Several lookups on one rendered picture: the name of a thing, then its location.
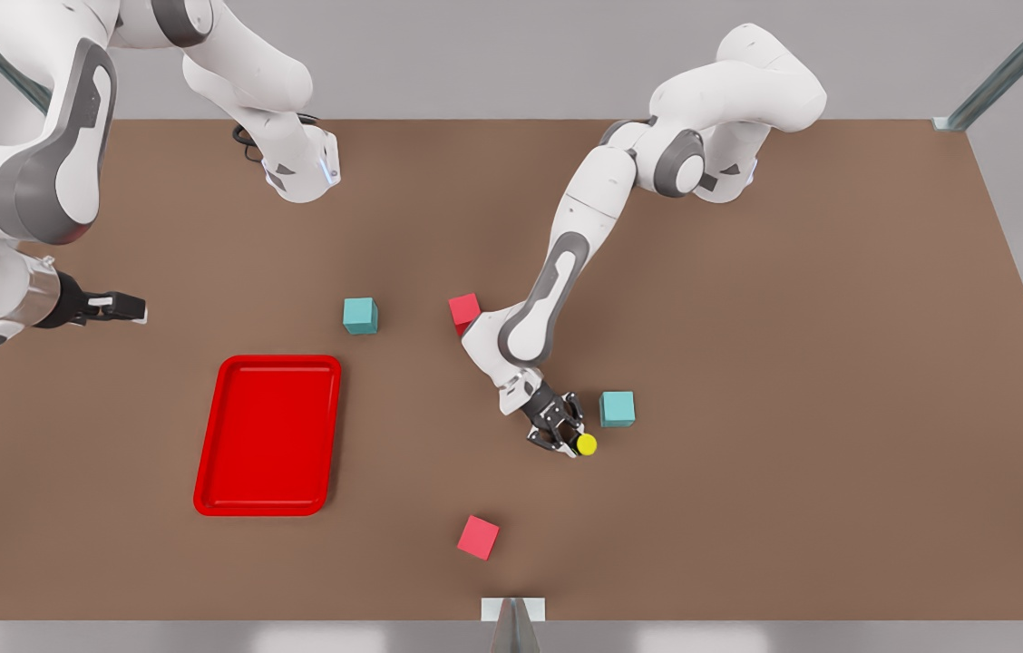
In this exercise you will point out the red cube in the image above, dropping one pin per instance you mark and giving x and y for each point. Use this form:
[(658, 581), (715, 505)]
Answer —
[(478, 537), (463, 311)]

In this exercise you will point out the teal cube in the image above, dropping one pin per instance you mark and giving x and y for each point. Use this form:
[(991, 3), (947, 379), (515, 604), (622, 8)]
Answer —
[(617, 409), (360, 315)]

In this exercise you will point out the red plastic tray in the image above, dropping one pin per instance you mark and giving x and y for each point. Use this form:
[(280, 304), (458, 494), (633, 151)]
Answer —
[(268, 435)]

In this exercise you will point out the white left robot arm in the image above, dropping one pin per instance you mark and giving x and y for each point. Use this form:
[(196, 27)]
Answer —
[(566, 272)]

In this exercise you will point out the yellow ball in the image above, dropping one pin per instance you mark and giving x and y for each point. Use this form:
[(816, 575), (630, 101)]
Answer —
[(586, 443)]

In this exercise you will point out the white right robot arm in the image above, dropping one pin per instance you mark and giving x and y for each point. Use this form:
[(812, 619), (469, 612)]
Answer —
[(49, 163)]

